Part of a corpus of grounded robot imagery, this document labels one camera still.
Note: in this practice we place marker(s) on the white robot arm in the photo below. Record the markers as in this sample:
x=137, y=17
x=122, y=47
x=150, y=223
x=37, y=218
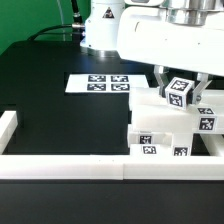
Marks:
x=182, y=12

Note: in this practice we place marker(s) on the white U-shaped fence frame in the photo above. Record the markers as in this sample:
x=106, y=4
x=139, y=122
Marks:
x=101, y=167

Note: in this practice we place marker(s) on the white chair back piece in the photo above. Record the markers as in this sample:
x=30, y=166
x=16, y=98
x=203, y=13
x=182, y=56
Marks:
x=151, y=113

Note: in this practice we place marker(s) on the white fiducial marker sheet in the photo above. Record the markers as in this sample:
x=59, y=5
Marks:
x=104, y=83

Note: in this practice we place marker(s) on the white chair seat plate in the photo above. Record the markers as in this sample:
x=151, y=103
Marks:
x=181, y=144

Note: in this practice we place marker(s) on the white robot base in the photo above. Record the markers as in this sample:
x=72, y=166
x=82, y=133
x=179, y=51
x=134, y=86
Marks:
x=101, y=28

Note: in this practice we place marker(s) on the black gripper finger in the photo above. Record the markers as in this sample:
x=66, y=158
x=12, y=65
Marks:
x=203, y=82
x=160, y=73

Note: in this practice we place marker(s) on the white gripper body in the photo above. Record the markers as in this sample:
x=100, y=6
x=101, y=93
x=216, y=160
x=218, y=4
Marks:
x=145, y=36

